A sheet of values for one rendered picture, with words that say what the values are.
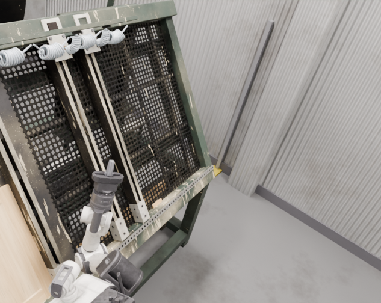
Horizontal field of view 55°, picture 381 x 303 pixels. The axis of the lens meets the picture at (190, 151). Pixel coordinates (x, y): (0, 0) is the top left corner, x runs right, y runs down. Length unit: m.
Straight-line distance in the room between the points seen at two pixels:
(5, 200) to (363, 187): 3.04
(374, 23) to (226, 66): 1.40
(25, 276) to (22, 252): 0.11
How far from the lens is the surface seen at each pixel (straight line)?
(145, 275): 2.92
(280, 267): 3.61
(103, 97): 2.05
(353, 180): 3.79
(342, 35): 3.43
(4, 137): 1.71
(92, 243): 1.69
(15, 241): 1.81
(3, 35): 1.76
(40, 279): 1.91
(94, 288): 1.42
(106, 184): 1.48
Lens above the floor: 2.56
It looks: 35 degrees down
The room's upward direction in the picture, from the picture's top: 17 degrees clockwise
